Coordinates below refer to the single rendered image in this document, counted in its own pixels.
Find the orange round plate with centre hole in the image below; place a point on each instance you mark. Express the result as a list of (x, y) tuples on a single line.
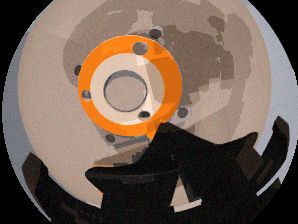
[(157, 67)]

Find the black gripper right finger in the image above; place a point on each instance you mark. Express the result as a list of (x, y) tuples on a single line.
[(200, 160)]

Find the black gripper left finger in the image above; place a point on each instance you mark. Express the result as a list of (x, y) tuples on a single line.
[(155, 172)]

